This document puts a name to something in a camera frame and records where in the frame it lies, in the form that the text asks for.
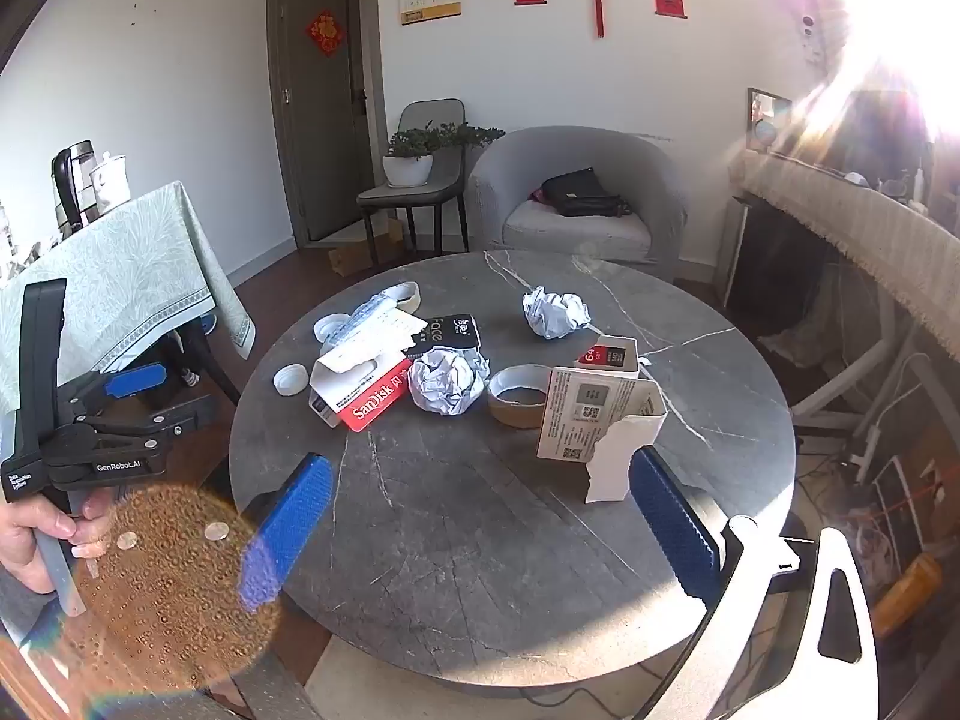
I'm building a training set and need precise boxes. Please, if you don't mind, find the crumpled white paper ball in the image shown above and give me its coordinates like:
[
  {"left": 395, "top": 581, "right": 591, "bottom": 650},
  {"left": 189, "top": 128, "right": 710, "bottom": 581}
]
[{"left": 523, "top": 285, "right": 593, "bottom": 341}]

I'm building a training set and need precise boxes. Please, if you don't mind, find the crumpled clear plastic wrap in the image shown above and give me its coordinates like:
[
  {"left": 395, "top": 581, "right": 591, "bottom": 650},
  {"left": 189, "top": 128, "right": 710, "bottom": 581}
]
[{"left": 407, "top": 347, "right": 491, "bottom": 417}]

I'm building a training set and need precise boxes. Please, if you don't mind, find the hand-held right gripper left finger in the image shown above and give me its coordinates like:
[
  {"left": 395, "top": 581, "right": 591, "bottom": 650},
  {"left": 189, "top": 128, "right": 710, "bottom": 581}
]
[{"left": 97, "top": 454, "right": 335, "bottom": 720}]

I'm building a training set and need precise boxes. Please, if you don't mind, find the white lidded mug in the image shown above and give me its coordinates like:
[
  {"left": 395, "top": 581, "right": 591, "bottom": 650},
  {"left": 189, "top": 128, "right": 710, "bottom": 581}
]
[{"left": 90, "top": 151, "right": 130, "bottom": 215}]

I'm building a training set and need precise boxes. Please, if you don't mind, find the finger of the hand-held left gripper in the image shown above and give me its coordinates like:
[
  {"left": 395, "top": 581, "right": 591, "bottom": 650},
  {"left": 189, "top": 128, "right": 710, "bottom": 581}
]
[
  {"left": 64, "top": 362, "right": 170, "bottom": 421},
  {"left": 94, "top": 395, "right": 218, "bottom": 445}
]

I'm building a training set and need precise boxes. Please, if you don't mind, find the dark table leg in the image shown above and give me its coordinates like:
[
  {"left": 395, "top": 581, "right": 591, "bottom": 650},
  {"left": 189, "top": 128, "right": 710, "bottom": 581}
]
[{"left": 176, "top": 326, "right": 241, "bottom": 406}]

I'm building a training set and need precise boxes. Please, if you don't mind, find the crushed clear plastic bottle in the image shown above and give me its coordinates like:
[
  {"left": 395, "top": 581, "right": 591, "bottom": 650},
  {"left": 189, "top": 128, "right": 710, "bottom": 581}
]
[{"left": 330, "top": 296, "right": 398, "bottom": 342}]

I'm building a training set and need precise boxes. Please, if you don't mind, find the red black card package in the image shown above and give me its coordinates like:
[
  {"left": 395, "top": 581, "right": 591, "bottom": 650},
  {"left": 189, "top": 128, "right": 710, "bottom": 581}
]
[{"left": 574, "top": 335, "right": 640, "bottom": 380}]

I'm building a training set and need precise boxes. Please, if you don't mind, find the black electric kettle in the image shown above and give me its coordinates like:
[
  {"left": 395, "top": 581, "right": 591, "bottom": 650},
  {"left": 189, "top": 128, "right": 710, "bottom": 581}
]
[{"left": 51, "top": 140, "right": 98, "bottom": 230}]

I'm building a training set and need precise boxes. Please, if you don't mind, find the potted plant white pot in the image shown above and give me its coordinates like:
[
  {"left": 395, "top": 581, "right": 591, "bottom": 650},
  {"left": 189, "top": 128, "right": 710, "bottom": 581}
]
[{"left": 382, "top": 120, "right": 507, "bottom": 188}]

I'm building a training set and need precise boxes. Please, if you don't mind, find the grey dining chair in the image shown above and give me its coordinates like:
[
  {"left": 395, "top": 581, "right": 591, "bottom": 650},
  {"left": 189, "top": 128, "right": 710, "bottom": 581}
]
[{"left": 356, "top": 99, "right": 470, "bottom": 271}]

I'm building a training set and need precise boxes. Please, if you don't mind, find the red diamond door decoration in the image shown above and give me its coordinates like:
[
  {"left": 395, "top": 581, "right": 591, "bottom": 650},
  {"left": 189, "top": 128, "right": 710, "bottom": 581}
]
[{"left": 306, "top": 9, "right": 347, "bottom": 57}]

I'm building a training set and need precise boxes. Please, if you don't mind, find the brown paper bowl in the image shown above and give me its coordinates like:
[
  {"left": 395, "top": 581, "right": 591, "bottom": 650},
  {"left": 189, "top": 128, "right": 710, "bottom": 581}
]
[{"left": 487, "top": 364, "right": 556, "bottom": 428}]

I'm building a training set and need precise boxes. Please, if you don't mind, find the person's left hand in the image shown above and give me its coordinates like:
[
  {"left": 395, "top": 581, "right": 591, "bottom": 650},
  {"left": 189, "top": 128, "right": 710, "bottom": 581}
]
[{"left": 0, "top": 491, "right": 113, "bottom": 593}]

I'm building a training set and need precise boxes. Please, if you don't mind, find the grey fabric armchair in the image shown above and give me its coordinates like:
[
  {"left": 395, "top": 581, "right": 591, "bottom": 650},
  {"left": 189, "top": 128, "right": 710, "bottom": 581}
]
[{"left": 469, "top": 126, "right": 689, "bottom": 278}]

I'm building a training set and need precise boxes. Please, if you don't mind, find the red white cardboard package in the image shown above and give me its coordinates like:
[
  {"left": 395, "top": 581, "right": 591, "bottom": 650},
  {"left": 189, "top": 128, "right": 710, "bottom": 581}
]
[{"left": 307, "top": 349, "right": 415, "bottom": 434}]

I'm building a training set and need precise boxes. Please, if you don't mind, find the grey door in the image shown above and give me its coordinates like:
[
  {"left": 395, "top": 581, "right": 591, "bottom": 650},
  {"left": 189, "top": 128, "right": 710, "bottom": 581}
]
[{"left": 277, "top": 0, "right": 387, "bottom": 245}]

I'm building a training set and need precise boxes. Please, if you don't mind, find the white torn paper sheet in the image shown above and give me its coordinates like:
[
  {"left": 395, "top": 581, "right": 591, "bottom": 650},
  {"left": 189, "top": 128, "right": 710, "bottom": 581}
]
[{"left": 321, "top": 313, "right": 427, "bottom": 372}]

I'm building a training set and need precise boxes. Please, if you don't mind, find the brown cardboard box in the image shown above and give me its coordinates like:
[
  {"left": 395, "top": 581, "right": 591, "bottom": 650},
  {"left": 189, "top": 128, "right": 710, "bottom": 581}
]
[{"left": 328, "top": 217, "right": 406, "bottom": 276}]

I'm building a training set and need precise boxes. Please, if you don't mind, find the green patterned tablecloth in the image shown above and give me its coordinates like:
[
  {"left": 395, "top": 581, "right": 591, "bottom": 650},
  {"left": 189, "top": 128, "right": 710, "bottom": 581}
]
[{"left": 0, "top": 180, "right": 256, "bottom": 413}]

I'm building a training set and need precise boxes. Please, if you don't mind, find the black leather bag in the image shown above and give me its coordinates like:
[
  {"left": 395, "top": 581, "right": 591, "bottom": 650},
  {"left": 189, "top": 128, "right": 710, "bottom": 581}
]
[{"left": 541, "top": 167, "right": 631, "bottom": 218}]

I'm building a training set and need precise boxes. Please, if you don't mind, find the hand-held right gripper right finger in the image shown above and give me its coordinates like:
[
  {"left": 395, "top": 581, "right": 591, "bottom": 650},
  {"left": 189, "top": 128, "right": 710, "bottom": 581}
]
[{"left": 630, "top": 446, "right": 880, "bottom": 720}]

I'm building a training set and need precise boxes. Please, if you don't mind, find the beige fringed desk cloth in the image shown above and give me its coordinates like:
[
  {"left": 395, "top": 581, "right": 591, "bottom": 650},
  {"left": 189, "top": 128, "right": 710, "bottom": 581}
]
[{"left": 739, "top": 150, "right": 960, "bottom": 361}]

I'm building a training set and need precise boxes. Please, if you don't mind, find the white torn cardboard package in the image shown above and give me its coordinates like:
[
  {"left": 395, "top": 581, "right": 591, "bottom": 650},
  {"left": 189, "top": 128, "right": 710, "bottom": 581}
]
[{"left": 536, "top": 366, "right": 668, "bottom": 505}]

